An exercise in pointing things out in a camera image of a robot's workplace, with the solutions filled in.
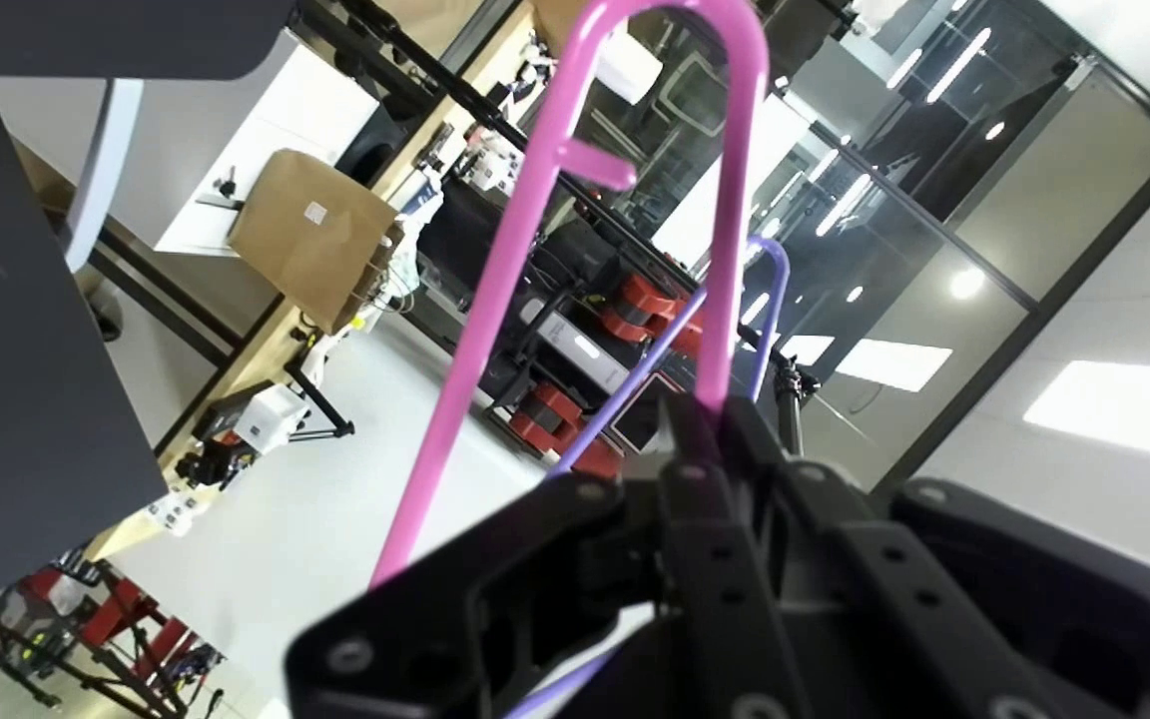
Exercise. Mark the pink plastic coat hanger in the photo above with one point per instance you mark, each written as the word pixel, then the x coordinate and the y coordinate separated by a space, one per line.
pixel 484 303

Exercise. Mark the long wooden desk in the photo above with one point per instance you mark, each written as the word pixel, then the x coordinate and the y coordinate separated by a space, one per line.
pixel 257 340

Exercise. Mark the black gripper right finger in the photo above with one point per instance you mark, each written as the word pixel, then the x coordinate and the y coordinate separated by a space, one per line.
pixel 1027 611

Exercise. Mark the white device box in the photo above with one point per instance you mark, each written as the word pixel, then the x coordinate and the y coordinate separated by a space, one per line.
pixel 269 416

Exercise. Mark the rectangular ceiling light panel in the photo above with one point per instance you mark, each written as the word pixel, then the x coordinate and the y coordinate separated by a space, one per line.
pixel 1119 412

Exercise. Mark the white table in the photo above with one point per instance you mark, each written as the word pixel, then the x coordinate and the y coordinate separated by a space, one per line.
pixel 280 119

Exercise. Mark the cardboard box with label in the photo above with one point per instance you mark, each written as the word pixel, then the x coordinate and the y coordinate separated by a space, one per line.
pixel 309 233

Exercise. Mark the black hanging rod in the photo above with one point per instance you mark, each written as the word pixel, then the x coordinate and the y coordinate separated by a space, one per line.
pixel 799 412

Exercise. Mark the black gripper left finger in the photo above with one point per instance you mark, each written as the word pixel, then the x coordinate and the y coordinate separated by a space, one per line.
pixel 470 600

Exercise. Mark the red metal frame cart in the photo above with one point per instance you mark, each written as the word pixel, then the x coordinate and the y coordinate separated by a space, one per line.
pixel 108 620

